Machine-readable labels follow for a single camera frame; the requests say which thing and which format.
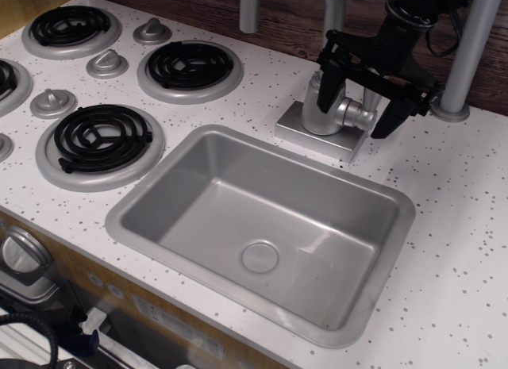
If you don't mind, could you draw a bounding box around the left edge stove burner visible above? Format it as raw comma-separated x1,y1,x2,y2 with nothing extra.
1,59,33,117

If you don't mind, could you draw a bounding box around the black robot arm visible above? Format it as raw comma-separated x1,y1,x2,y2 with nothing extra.
317,0,470,139

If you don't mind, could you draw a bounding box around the grey toy sink basin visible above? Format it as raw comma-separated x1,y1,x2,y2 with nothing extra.
106,125,416,348

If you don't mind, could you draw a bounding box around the silver toy faucet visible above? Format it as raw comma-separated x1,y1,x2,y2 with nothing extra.
239,0,369,163

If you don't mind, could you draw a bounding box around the grey support pole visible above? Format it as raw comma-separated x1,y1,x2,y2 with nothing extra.
431,0,502,123

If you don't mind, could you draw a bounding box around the silver stove knob middle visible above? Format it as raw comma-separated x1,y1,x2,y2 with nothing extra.
86,49,129,79

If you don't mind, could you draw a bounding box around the silver stove knob back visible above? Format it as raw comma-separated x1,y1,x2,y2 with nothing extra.
133,17,172,45

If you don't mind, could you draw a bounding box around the silver stove knob edge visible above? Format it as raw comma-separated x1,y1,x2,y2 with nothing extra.
0,133,13,162

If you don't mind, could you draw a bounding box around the silver oven door handle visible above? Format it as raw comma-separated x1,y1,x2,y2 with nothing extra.
1,271,60,308

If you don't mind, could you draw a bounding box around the front right stove burner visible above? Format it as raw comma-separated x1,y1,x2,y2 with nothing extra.
36,104,165,193

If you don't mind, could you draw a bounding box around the silver faucet lever handle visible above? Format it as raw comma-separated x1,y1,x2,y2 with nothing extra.
336,87,381,132

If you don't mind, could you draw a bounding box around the silver stove knob front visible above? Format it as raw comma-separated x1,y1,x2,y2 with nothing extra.
29,89,78,120

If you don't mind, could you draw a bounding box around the silver stove knob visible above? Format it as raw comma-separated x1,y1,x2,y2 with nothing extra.
86,49,129,79
29,89,78,120
133,17,172,45

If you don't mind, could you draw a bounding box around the silver oven dial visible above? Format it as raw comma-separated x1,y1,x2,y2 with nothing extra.
1,225,52,285

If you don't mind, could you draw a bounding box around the back right stove burner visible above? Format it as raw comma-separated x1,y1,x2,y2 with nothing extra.
137,40,244,105

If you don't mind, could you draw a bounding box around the black corrugated cable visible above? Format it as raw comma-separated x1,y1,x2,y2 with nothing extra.
0,311,60,369

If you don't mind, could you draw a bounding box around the back left stove burner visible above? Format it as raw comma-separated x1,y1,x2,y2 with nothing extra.
21,6,121,60

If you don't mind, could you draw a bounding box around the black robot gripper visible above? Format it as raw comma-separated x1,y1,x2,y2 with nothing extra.
317,9,444,139

